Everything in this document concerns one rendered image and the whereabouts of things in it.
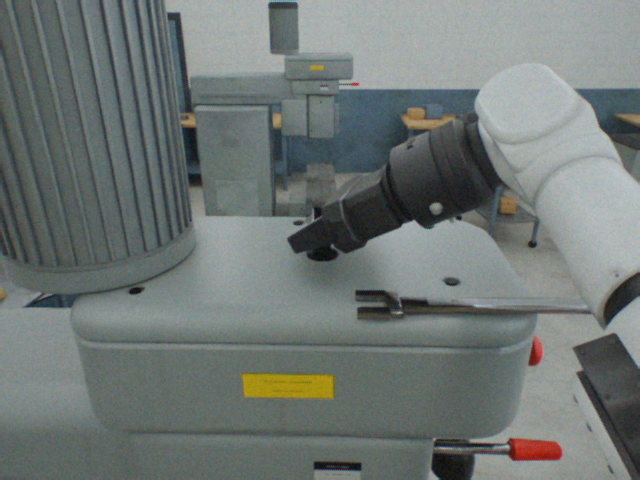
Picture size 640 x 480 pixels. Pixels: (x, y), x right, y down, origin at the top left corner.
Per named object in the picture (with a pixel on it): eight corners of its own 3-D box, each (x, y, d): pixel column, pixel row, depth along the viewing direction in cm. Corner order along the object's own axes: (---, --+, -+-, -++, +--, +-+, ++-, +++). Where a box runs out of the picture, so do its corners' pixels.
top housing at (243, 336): (469, 310, 74) (483, 213, 67) (533, 452, 50) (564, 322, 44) (163, 306, 75) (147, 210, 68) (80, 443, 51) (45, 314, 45)
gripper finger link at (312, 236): (285, 231, 53) (332, 210, 51) (299, 255, 54) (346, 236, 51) (280, 237, 52) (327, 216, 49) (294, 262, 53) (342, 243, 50)
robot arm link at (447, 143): (477, 243, 48) (604, 199, 43) (428, 165, 42) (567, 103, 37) (465, 174, 56) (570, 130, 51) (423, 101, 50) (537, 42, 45)
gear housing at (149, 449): (402, 365, 78) (407, 312, 74) (429, 507, 56) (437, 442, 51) (194, 361, 79) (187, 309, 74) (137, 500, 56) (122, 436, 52)
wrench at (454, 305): (607, 298, 47) (609, 290, 47) (631, 322, 44) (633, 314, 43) (355, 296, 47) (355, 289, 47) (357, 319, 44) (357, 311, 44)
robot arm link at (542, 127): (499, 161, 49) (552, 246, 39) (463, 91, 45) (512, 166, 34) (563, 127, 47) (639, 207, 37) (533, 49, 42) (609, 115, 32)
